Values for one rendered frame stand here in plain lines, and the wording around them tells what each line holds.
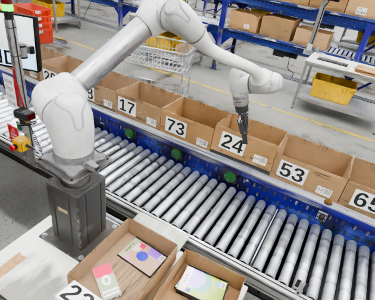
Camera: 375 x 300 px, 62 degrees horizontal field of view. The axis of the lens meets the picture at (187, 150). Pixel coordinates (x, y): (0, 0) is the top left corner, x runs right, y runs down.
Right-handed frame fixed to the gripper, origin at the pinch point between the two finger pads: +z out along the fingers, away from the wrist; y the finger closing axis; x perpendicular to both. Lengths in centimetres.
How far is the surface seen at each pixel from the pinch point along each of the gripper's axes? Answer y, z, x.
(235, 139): 1.0, 0.8, -5.9
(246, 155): 1.4, 10.4, 0.3
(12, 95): 61, -47, -112
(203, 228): 49, 31, -8
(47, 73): 0, -49, -160
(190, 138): 0.3, 1.5, -37.5
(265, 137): -27.7, 10.8, 2.9
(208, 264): 73, 29, 7
